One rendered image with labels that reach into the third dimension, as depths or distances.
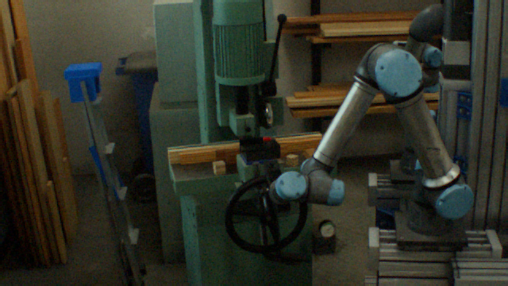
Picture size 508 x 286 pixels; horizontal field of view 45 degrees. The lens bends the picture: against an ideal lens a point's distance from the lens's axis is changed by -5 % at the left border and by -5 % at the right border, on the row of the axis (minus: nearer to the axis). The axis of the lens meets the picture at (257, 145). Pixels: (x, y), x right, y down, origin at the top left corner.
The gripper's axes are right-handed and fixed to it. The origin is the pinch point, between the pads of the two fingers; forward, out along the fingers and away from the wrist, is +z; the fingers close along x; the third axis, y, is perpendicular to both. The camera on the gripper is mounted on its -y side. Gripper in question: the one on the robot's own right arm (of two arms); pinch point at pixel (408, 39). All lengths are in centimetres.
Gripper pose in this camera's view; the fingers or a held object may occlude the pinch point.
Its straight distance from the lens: 299.9
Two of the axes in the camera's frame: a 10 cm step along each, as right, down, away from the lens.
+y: 1.7, 9.3, 3.3
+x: 9.8, -1.9, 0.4
